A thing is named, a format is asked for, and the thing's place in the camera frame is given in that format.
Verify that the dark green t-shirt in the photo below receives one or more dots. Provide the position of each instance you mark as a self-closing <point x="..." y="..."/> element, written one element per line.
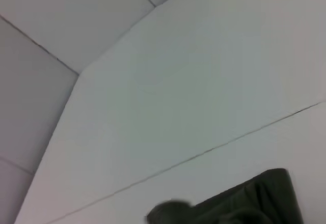
<point x="254" y="203"/>

